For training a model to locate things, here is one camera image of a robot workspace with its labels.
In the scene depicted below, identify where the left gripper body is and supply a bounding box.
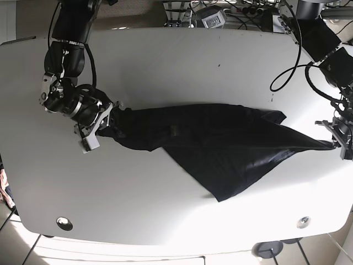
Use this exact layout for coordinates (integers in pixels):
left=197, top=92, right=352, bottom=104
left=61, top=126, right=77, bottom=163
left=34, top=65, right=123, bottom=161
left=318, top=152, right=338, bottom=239
left=315, top=117, right=352, bottom=150

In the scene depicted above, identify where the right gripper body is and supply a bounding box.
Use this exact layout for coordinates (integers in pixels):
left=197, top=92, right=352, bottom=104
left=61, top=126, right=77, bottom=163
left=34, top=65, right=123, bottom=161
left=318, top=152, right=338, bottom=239
left=70, top=95, right=124, bottom=140

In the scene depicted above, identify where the black T-shirt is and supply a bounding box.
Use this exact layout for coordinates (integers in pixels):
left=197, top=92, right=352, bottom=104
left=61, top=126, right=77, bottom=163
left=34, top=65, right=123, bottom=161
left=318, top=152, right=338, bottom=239
left=98, top=104, right=333, bottom=202

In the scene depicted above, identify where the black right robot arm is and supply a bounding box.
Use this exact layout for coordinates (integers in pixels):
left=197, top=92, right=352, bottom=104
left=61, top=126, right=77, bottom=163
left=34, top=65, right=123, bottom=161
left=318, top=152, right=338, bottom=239
left=39, top=1, right=113, bottom=141

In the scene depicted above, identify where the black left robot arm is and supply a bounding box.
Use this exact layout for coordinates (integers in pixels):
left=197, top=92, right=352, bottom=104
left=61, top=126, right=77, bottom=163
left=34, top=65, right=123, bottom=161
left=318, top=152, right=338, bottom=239
left=278, top=1, right=352, bottom=159

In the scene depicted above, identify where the right table grommet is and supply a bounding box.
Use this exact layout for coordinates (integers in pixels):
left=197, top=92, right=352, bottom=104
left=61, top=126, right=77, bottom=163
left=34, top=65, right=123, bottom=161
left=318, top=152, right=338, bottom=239
left=296, top=216, right=312, bottom=229

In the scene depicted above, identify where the table grommet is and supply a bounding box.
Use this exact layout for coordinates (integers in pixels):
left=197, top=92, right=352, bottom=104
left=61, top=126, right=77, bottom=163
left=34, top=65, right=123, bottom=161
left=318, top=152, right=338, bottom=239
left=296, top=216, right=312, bottom=229
left=56, top=216, right=73, bottom=231

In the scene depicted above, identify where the left table grommet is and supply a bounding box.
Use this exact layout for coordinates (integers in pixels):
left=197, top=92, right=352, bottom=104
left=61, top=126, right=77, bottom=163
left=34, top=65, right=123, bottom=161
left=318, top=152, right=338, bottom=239
left=56, top=216, right=73, bottom=231

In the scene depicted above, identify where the grey power adapter box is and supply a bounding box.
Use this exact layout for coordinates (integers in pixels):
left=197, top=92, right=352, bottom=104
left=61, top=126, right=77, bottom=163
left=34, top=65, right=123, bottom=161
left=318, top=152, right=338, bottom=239
left=272, top=14, right=285, bottom=34

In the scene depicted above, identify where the round black stand base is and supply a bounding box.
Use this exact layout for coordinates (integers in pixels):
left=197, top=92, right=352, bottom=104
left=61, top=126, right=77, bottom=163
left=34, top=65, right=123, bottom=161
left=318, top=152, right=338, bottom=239
left=252, top=241, right=284, bottom=259

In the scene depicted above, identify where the grey socket box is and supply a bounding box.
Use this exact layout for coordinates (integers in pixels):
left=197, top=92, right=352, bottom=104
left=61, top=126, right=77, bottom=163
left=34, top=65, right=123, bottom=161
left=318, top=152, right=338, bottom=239
left=197, top=6, right=226, bottom=29

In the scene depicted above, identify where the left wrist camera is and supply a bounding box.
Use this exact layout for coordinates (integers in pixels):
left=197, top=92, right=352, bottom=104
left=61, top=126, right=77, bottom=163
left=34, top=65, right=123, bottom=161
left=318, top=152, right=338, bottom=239
left=340, top=147, right=353, bottom=161

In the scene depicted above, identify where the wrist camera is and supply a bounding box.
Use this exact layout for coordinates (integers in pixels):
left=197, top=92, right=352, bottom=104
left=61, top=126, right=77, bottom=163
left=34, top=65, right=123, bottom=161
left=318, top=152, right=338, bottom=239
left=340, top=147, right=353, bottom=161
left=79, top=136, right=100, bottom=153

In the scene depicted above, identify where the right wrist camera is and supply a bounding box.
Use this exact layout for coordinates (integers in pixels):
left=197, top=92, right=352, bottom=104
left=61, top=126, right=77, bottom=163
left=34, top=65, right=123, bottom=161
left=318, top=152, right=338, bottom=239
left=79, top=136, right=100, bottom=153

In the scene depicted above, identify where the black looping arm cable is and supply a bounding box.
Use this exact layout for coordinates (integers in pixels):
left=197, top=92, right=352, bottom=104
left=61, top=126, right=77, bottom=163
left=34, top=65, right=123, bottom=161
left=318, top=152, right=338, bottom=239
left=269, top=16, right=309, bottom=92

